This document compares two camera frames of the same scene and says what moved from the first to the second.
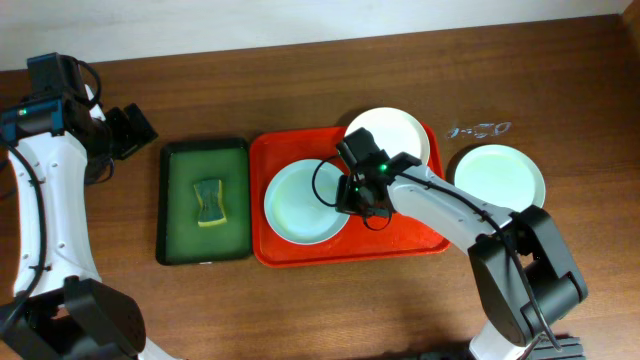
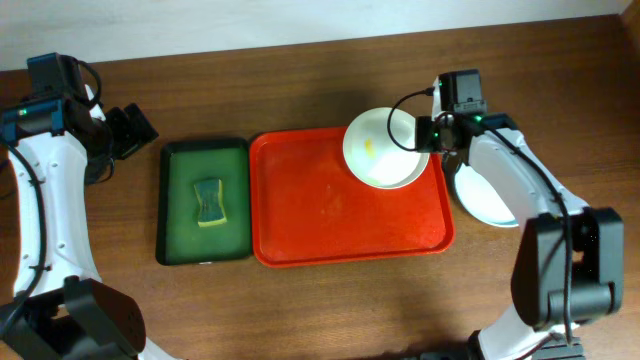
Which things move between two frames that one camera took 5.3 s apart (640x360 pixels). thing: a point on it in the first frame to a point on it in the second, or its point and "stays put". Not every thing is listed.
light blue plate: x=292 y=208 to x=480 y=199
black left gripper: x=120 y=132 stays put
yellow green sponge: x=210 y=193 stays put
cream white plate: x=395 y=132 stays put
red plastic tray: x=401 y=237 stays put
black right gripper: x=345 y=195 to x=426 y=135
